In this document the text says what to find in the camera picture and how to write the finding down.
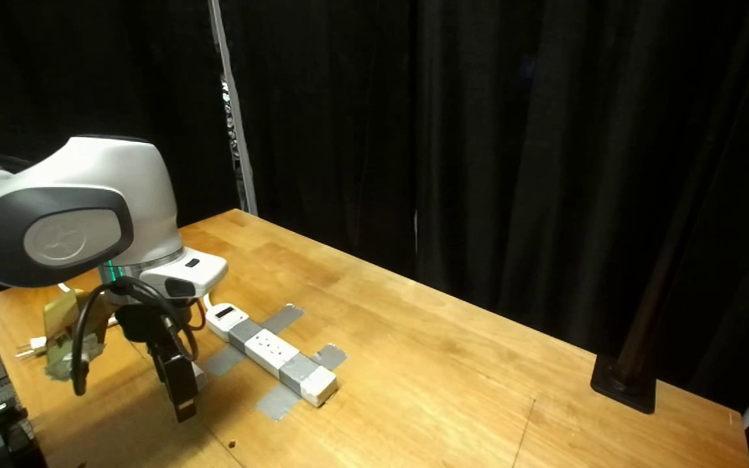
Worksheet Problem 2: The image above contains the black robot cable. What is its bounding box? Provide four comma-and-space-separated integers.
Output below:
69, 274, 207, 398

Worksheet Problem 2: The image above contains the grey duct tape strip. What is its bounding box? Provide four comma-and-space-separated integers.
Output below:
203, 302, 307, 376
255, 342, 347, 423

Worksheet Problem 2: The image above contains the silver metal frame pole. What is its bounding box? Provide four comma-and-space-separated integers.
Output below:
207, 0, 260, 216

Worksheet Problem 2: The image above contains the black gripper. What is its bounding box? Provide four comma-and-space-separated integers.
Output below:
112, 288, 203, 423

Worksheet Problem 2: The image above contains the black curtain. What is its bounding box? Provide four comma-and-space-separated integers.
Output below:
0, 0, 749, 410

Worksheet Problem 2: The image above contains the white power strip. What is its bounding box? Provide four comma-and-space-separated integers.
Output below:
203, 302, 343, 409

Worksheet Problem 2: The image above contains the black pole with base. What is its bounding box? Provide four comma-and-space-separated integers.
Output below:
590, 198, 697, 413

